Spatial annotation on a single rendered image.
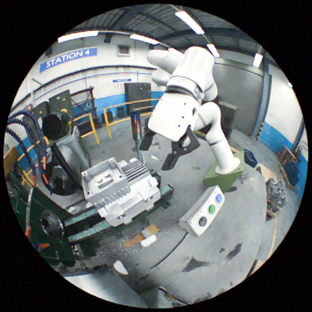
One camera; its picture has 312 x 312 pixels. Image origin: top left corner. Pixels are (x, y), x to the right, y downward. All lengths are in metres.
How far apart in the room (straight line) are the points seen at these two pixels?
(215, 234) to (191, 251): 0.16
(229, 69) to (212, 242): 7.10
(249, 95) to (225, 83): 1.61
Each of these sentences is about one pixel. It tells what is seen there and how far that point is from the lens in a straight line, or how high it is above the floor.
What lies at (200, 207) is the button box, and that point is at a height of 1.08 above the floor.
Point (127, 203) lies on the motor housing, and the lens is 0.29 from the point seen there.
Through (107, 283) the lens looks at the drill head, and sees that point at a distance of 0.31.
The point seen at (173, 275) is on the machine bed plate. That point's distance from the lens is 0.58.
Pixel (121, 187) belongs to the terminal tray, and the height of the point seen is 1.12.
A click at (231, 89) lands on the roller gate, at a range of 6.66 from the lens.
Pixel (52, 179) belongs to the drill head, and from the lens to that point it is 0.58.
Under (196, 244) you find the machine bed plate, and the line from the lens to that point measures 0.57.
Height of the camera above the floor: 1.32
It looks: 39 degrees down
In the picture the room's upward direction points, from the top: straight up
